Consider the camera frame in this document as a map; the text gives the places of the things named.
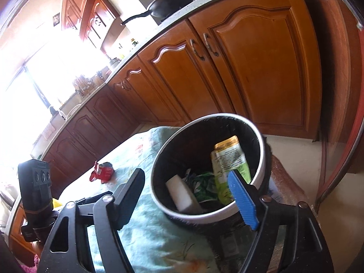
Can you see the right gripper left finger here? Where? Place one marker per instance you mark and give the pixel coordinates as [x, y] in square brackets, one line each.
[67, 248]

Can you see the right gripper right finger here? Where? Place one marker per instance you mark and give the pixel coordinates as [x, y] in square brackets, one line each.
[305, 248]

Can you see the red snack wrapper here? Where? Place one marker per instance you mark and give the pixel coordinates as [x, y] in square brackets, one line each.
[102, 171]

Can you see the crushed green can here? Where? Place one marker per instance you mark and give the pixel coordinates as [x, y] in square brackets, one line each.
[202, 186]

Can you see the green drink pouch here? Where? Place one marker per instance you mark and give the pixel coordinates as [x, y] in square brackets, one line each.
[227, 156]

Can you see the white rimmed black trash bin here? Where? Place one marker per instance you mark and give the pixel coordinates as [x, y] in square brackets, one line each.
[187, 154]

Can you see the wooden upper kitchen cabinets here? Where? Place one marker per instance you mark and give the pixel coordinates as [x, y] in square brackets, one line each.
[94, 21]

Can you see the wooden kitchen cabinets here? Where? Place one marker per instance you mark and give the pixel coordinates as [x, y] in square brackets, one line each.
[94, 21]
[255, 58]

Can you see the wooden lower kitchen cabinets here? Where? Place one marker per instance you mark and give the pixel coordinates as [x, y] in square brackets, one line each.
[255, 58]

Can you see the person's left hand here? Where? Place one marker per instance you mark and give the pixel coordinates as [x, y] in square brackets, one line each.
[37, 247]

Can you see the yellow foam fruit net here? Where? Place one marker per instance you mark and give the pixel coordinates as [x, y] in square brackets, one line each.
[56, 203]

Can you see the light blue floral tablecloth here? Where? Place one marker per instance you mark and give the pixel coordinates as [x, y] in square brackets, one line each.
[151, 241]

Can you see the white kettle pot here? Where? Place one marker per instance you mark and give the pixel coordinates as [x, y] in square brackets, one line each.
[114, 62]

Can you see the condiment bottles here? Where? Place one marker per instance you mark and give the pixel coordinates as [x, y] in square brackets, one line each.
[134, 42]

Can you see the black wok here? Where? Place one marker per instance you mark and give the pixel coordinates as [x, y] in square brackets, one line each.
[161, 9]

